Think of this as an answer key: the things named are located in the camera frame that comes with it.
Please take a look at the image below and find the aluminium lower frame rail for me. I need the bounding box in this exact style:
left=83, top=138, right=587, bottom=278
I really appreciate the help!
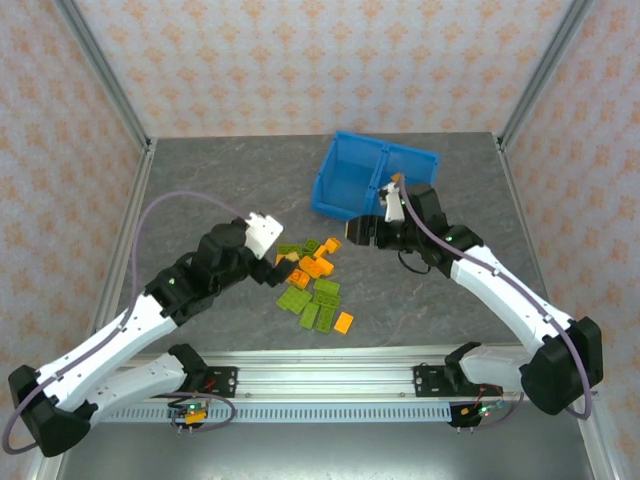
left=27, top=454, right=64, bottom=480
left=574, top=414, right=624, bottom=480

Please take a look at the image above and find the aluminium frame post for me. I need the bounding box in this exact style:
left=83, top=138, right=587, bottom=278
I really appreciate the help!
left=52, top=0, right=154, bottom=154
left=498, top=0, right=599, bottom=151

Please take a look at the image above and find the slotted grey cable duct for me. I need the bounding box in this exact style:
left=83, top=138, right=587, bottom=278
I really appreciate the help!
left=99, top=403, right=454, bottom=424

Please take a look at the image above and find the wide aluminium mounting rail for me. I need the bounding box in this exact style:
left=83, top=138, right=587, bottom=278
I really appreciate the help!
left=107, top=348, right=601, bottom=401

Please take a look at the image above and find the small circuit board with LED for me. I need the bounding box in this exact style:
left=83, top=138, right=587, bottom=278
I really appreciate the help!
left=168, top=398, right=210, bottom=430
left=458, top=399, right=506, bottom=429

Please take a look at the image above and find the blue plastic bin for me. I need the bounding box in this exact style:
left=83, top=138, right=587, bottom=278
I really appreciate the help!
left=309, top=130, right=391, bottom=224
left=374, top=142, right=441, bottom=201

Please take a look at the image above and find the aluminium table side rail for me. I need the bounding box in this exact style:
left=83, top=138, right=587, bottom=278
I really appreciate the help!
left=92, top=138, right=157, bottom=336
left=495, top=133, right=556, bottom=301

